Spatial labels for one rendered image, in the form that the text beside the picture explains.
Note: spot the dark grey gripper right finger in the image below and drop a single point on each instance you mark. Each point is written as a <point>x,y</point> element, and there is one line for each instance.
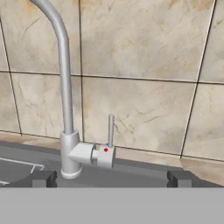
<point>179,178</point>

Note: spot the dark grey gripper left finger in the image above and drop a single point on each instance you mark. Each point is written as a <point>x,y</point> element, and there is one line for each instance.
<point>43,178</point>

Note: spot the grey sink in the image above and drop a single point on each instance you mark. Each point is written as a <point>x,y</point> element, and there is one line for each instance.
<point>17,169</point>

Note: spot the silver sink faucet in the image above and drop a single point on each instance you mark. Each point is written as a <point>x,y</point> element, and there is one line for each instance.
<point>65,87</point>

